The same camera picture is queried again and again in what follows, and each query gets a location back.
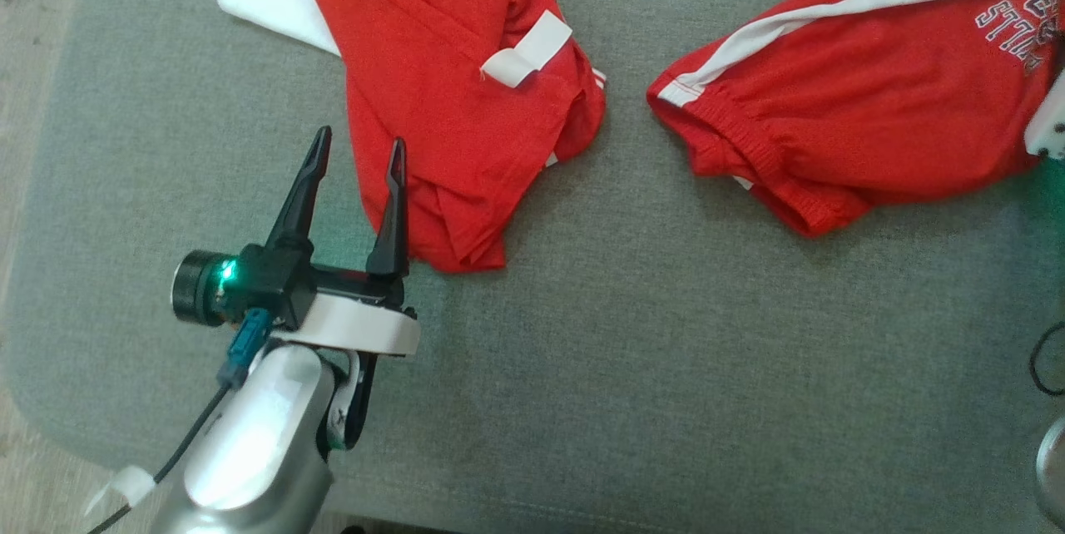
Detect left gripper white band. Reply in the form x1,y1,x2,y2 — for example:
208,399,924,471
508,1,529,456
265,126,421,358

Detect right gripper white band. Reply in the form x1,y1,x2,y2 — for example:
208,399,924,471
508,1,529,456
1023,72,1065,161

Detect red Bulls 23 jersey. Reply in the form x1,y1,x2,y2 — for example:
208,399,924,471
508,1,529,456
215,0,608,274

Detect red shorts with white stripe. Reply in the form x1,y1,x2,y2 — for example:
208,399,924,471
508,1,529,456
646,0,1065,238

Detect grey sofa seat cushion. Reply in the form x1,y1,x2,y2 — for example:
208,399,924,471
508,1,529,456
0,0,1065,534

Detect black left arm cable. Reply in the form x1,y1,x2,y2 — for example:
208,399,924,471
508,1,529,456
83,309,275,534

